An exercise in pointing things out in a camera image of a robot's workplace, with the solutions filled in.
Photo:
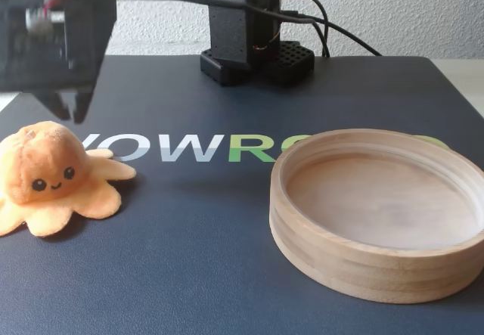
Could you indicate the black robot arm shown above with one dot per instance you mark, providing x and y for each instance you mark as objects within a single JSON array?
[{"x": 234, "y": 28}]

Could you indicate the dark mat with WOWROBO logo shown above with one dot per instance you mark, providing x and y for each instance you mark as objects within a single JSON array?
[{"x": 189, "y": 255}]

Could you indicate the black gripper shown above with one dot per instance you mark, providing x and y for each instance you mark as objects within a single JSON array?
[{"x": 81, "y": 74}]

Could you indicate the orange octopus plush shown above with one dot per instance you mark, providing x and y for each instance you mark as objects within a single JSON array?
[{"x": 49, "y": 168}]

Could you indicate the round wooden box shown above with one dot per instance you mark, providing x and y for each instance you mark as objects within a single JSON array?
[{"x": 359, "y": 270}]

